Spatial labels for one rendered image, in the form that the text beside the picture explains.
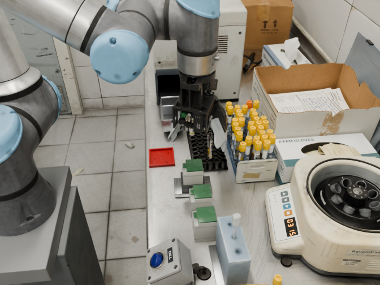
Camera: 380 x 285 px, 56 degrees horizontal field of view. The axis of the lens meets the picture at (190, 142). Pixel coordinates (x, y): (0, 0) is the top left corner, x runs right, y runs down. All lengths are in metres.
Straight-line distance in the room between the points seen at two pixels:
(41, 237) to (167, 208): 0.28
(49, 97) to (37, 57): 1.76
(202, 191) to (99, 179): 1.46
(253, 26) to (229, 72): 0.41
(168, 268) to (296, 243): 0.26
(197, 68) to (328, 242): 0.39
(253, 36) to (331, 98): 0.50
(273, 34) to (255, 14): 0.11
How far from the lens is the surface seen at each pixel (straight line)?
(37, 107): 0.81
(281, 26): 1.55
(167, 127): 1.03
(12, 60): 0.79
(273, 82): 1.15
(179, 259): 0.68
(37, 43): 2.55
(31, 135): 0.77
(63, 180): 0.91
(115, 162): 2.30
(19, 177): 0.76
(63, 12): 0.53
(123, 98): 2.74
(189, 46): 0.65
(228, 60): 1.14
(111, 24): 0.53
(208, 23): 0.63
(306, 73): 1.17
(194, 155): 0.95
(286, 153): 0.92
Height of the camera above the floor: 1.53
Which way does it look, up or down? 40 degrees down
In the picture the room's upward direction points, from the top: straight up
